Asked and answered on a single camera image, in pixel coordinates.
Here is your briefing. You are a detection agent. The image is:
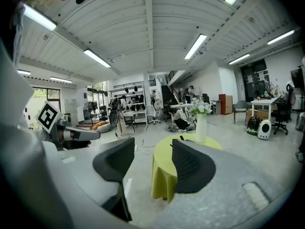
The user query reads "grey standing fan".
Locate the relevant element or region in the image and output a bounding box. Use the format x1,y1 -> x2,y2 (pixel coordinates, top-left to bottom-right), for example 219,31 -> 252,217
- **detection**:
108,110 -> 120,138

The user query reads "green and black pet carrier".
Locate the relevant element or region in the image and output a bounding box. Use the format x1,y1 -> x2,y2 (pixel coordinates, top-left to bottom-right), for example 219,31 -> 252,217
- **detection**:
246,115 -> 261,136

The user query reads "grey armchair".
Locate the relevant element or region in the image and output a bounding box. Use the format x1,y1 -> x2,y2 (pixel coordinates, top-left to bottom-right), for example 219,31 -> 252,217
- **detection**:
233,100 -> 250,125

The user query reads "large cardboard box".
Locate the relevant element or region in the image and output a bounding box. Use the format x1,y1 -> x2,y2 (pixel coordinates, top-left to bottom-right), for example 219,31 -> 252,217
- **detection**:
246,108 -> 273,126

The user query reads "black office chair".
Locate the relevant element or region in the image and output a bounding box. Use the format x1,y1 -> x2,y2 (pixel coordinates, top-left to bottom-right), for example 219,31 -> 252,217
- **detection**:
271,101 -> 293,136

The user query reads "grey bean bag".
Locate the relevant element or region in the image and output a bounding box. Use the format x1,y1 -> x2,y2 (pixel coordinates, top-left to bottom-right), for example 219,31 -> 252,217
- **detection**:
91,120 -> 113,134

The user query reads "white flower bouquet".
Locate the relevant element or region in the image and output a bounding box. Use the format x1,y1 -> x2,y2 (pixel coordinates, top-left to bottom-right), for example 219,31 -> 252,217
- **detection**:
188,96 -> 213,115

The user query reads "red-brown cabinet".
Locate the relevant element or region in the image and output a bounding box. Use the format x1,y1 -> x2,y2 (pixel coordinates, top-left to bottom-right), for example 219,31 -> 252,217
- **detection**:
218,94 -> 234,115

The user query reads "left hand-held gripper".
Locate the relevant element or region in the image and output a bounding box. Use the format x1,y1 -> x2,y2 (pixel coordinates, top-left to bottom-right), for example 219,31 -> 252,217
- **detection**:
35,101 -> 101,151

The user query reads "black double door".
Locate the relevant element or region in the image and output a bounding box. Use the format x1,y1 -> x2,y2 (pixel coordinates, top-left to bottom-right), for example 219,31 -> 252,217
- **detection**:
240,59 -> 271,103

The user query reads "black staircase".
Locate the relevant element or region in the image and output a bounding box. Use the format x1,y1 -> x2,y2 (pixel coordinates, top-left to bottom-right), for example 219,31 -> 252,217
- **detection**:
161,70 -> 185,106

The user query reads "black screen on stand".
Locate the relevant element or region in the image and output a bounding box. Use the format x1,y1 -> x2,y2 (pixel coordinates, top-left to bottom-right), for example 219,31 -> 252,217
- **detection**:
290,68 -> 305,89

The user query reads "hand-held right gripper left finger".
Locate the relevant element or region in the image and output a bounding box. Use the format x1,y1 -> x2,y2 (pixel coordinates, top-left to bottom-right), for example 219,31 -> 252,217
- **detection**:
42,137 -> 136,222

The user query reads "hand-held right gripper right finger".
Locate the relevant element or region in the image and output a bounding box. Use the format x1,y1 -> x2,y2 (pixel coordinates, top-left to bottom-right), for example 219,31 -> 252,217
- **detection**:
152,139 -> 295,229

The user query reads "orange cushion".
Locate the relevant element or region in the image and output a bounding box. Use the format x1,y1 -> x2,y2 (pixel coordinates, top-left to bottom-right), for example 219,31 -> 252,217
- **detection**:
91,120 -> 108,130

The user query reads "round table with green cloth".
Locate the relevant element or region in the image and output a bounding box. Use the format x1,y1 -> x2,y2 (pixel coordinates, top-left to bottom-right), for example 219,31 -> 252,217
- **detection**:
151,134 -> 224,204

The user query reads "white office chair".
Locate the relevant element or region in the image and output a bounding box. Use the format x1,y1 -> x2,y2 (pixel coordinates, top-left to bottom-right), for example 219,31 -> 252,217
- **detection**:
145,104 -> 162,125

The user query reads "long white table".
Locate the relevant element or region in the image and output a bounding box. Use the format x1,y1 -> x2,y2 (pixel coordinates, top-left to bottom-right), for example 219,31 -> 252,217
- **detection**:
250,95 -> 282,119

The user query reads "white pet carrier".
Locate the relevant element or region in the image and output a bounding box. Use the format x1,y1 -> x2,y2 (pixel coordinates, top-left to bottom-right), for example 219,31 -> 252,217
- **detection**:
257,119 -> 273,141

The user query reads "white vase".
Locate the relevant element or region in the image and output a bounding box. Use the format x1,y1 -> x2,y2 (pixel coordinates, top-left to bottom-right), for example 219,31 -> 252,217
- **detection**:
195,113 -> 208,144

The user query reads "white shelving unit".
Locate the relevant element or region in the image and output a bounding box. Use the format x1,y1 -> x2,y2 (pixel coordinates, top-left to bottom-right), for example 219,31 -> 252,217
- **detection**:
108,81 -> 148,125

